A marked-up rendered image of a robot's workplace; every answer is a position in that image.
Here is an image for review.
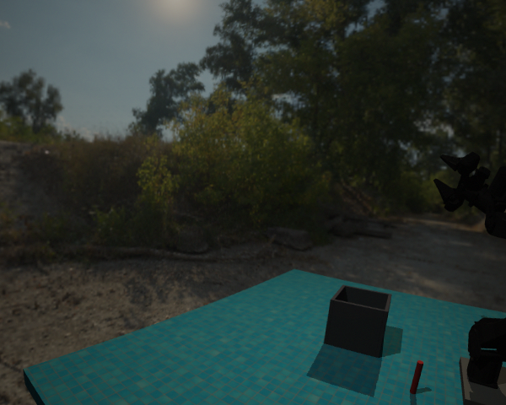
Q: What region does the red peg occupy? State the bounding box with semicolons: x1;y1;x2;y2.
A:
410;360;423;394

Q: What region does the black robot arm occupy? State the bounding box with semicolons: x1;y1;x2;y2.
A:
467;166;506;389

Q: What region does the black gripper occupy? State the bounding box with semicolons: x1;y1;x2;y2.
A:
433;152;489;212

